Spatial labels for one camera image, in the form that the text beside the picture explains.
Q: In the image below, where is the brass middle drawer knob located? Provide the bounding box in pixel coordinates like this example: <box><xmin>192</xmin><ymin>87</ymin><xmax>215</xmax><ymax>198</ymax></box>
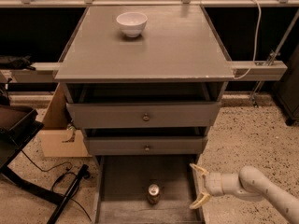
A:
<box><xmin>144</xmin><ymin>145</ymin><xmax>150</xmax><ymax>152</ymax></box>

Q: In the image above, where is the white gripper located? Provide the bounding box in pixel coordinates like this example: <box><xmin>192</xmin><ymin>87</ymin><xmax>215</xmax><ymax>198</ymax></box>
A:
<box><xmin>190</xmin><ymin>163</ymin><xmax>241</xmax><ymax>210</ymax></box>

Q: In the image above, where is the grey top drawer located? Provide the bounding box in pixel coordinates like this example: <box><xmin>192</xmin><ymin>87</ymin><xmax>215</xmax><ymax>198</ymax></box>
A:
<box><xmin>66</xmin><ymin>102</ymin><xmax>221</xmax><ymax>129</ymax></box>

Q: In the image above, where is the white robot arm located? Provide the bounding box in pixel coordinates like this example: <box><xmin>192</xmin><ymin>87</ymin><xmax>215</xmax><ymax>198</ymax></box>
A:
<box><xmin>190</xmin><ymin>163</ymin><xmax>299</xmax><ymax>224</ymax></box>

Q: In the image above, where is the dark cabinet at right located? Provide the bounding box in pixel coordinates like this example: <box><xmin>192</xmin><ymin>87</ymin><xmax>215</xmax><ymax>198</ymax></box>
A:
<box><xmin>275</xmin><ymin>45</ymin><xmax>299</xmax><ymax>126</ymax></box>

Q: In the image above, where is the brass top drawer knob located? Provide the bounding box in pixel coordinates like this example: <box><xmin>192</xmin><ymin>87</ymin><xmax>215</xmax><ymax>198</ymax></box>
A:
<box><xmin>142</xmin><ymin>113</ymin><xmax>150</xmax><ymax>121</ymax></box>

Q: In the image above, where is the grey bottom drawer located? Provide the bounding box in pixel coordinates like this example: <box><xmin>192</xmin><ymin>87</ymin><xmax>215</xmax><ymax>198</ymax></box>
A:
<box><xmin>93</xmin><ymin>155</ymin><xmax>206</xmax><ymax>224</ymax></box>

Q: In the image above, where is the grey middle drawer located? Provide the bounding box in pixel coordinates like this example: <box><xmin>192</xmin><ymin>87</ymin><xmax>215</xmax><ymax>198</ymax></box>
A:
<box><xmin>84</xmin><ymin>136</ymin><xmax>207</xmax><ymax>156</ymax></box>

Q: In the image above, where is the white ceramic bowl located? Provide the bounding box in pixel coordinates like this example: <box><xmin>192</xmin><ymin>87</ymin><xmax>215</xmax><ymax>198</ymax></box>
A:
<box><xmin>116</xmin><ymin>12</ymin><xmax>148</xmax><ymax>37</ymax></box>

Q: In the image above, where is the black stand base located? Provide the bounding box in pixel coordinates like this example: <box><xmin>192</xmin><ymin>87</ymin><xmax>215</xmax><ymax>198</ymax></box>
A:
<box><xmin>0</xmin><ymin>121</ymin><xmax>89</xmax><ymax>224</ymax></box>

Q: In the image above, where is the brass drawer knob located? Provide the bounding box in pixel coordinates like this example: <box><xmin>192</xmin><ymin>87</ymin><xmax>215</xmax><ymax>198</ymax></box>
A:
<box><xmin>144</xmin><ymin>145</ymin><xmax>150</xmax><ymax>152</ymax></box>
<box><xmin>142</xmin><ymin>113</ymin><xmax>150</xmax><ymax>121</ymax></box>

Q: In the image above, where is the aluminium frame rail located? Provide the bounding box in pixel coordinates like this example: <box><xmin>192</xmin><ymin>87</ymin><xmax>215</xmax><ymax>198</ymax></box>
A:
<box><xmin>0</xmin><ymin>61</ymin><xmax>287</xmax><ymax>83</ymax></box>

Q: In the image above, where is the black floor cable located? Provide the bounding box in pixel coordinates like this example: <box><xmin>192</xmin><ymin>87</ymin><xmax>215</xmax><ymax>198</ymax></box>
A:
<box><xmin>20</xmin><ymin>149</ymin><xmax>93</xmax><ymax>222</ymax></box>

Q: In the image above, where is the grey drawer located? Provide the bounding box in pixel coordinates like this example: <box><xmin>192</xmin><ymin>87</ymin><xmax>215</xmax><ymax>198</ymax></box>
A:
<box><xmin>66</xmin><ymin>102</ymin><xmax>221</xmax><ymax>129</ymax></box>
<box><xmin>84</xmin><ymin>136</ymin><xmax>207</xmax><ymax>156</ymax></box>
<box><xmin>93</xmin><ymin>155</ymin><xmax>206</xmax><ymax>224</ymax></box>

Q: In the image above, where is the grey drawer cabinet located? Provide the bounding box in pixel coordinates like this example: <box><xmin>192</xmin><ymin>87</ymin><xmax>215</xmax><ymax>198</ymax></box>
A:
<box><xmin>54</xmin><ymin>5</ymin><xmax>235</xmax><ymax>165</ymax></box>

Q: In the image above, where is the cardboard box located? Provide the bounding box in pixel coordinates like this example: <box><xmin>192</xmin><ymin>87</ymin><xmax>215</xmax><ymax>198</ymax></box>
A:
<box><xmin>38</xmin><ymin>85</ymin><xmax>89</xmax><ymax>158</ymax></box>

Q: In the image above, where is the black tray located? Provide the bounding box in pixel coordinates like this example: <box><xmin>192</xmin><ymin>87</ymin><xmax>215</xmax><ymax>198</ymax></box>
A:
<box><xmin>0</xmin><ymin>105</ymin><xmax>37</xmax><ymax>138</ymax></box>

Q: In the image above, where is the white hanging cable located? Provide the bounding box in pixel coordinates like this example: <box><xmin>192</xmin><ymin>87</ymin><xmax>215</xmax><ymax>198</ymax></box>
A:
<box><xmin>233</xmin><ymin>0</ymin><xmax>263</xmax><ymax>80</ymax></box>

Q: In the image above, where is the orange soda can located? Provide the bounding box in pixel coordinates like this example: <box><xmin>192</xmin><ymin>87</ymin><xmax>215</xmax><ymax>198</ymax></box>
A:
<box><xmin>147</xmin><ymin>184</ymin><xmax>160</xmax><ymax>204</ymax></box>

